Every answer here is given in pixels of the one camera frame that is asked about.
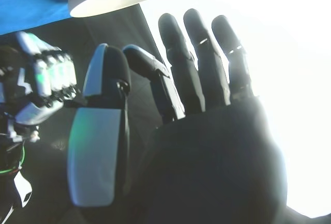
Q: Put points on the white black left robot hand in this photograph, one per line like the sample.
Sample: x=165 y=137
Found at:
x=207 y=162

